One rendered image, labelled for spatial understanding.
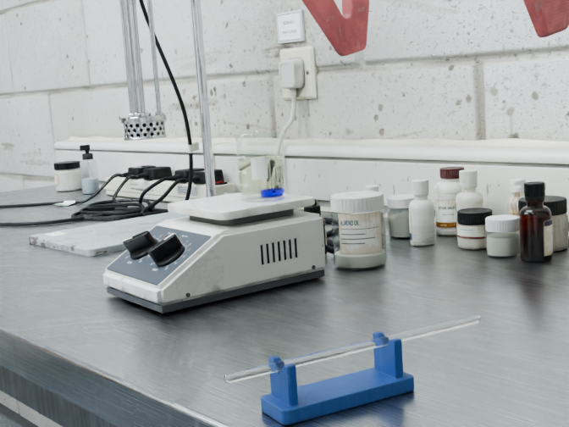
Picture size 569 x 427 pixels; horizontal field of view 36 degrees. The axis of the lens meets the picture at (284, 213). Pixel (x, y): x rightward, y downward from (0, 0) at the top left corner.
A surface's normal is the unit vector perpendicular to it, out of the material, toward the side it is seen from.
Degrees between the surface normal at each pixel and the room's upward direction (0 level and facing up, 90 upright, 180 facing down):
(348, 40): 90
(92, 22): 90
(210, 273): 90
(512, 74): 90
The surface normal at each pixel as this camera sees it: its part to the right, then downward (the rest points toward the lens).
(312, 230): 0.58, 0.08
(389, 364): -0.88, 0.13
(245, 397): -0.07, -0.99
